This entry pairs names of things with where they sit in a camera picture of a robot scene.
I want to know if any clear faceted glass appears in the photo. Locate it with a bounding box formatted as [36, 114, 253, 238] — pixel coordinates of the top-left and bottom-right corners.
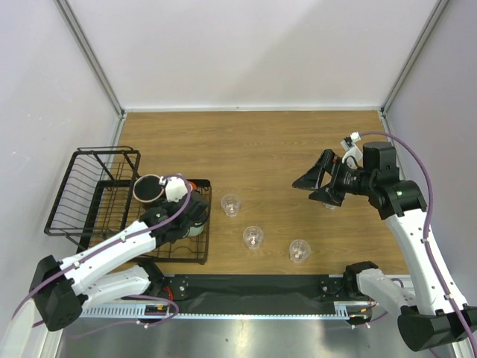
[323, 203, 341, 210]

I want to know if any pale green cup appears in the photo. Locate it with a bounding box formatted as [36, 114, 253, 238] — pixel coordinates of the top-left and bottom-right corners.
[186, 222, 205, 237]

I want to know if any black skull mug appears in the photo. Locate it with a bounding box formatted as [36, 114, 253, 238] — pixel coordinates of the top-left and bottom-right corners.
[133, 175, 165, 210]

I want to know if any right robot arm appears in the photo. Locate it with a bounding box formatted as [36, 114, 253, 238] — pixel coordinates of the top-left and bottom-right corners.
[292, 142, 476, 351]

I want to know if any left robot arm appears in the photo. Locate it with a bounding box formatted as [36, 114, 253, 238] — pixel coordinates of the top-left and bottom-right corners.
[29, 191, 210, 332]

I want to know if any clear plastic cup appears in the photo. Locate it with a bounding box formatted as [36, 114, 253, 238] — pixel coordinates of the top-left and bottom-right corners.
[243, 226, 265, 249]
[221, 194, 241, 217]
[289, 239, 311, 263]

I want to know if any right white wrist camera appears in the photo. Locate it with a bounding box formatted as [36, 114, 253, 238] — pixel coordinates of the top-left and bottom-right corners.
[341, 132, 363, 164]

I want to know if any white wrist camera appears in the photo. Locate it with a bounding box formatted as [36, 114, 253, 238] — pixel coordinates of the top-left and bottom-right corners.
[341, 132, 363, 164]
[159, 175, 192, 202]

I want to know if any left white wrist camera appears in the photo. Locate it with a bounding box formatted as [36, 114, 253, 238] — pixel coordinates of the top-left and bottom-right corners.
[159, 175, 192, 202]

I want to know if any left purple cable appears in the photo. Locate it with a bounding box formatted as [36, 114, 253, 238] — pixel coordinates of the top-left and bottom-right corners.
[10, 174, 194, 329]

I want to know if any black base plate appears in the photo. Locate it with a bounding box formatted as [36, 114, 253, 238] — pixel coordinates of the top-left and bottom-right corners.
[166, 274, 353, 305]

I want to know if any black wire dish rack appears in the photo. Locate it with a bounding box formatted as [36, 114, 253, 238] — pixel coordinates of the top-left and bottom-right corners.
[44, 146, 212, 265]

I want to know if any white slotted cable duct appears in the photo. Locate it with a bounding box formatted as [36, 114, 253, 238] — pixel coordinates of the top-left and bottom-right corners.
[80, 299, 379, 321]

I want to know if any aluminium frame rail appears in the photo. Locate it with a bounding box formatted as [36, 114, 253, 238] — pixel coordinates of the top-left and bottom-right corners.
[51, 0, 126, 116]

